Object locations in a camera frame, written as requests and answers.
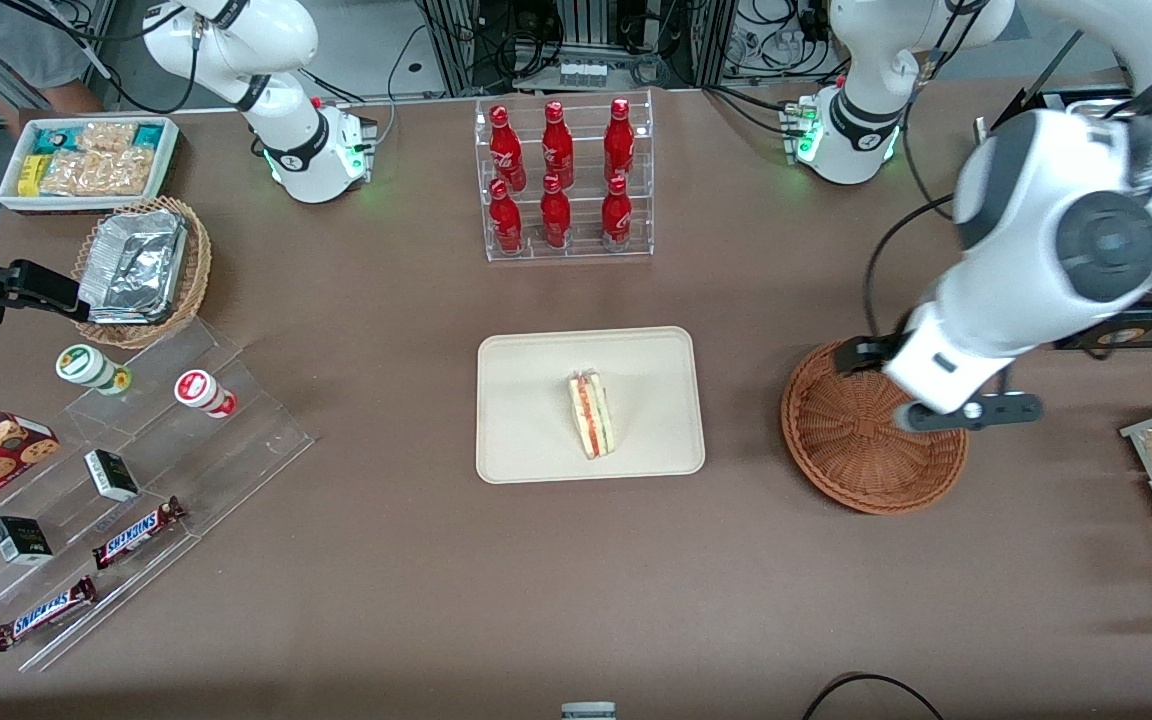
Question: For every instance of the grey white device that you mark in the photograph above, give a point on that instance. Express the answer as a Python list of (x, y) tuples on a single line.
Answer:
[(588, 712)]

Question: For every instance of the dark brown wicker basket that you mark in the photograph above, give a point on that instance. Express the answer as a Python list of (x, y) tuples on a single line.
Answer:
[(856, 450)]

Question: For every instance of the teal snack packet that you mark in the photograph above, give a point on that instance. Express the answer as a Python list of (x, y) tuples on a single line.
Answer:
[(148, 135), (53, 140)]

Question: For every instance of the clear acrylic bottle rack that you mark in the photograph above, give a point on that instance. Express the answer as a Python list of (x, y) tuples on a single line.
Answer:
[(586, 250)]

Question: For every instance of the white snack bin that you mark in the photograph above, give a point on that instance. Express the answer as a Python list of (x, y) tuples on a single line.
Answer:
[(11, 195)]

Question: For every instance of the yellow snack packet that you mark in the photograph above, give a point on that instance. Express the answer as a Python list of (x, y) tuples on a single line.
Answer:
[(31, 175)]

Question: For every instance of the Snickers chocolate bar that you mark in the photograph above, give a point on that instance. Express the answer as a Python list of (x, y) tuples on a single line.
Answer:
[(43, 613), (136, 533)]

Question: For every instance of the clear acrylic stepped shelf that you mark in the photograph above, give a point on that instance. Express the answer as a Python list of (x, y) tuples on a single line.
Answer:
[(236, 440)]

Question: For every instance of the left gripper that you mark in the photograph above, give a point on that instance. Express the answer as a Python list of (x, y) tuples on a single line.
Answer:
[(861, 354)]

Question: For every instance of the red-lidded yogurt cup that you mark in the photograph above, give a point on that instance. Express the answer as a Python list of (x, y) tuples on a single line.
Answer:
[(201, 390)]

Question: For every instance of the cream plastic tray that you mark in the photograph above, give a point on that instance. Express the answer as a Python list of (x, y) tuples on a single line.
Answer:
[(526, 400)]

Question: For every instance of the light wicker basket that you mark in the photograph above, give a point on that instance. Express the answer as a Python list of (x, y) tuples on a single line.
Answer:
[(198, 270)]

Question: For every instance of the green-lidded sunflower cup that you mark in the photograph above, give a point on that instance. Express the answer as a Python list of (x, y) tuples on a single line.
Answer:
[(84, 365)]

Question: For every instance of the metal equipment rack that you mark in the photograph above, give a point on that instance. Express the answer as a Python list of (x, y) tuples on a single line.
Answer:
[(586, 40)]

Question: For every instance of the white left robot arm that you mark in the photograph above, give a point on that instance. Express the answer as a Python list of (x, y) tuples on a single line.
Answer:
[(1036, 250)]

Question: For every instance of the triangular sandwich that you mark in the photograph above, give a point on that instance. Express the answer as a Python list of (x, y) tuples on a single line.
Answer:
[(591, 415)]

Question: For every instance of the black box with gold print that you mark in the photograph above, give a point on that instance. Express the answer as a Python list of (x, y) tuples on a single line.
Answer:
[(21, 540)]

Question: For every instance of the person forearm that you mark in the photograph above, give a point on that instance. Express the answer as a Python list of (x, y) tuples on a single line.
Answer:
[(66, 98)]

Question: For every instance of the red cola bottle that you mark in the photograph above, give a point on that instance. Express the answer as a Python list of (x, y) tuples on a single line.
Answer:
[(619, 140), (557, 145), (555, 215), (506, 220), (617, 215), (506, 145)]

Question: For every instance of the silver foil container stack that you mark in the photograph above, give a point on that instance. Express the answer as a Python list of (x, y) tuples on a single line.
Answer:
[(131, 265)]

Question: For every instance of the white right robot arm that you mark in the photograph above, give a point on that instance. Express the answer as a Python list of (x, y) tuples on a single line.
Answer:
[(276, 90)]

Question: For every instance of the black box with white label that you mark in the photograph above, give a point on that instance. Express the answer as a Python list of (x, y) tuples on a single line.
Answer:
[(111, 475)]

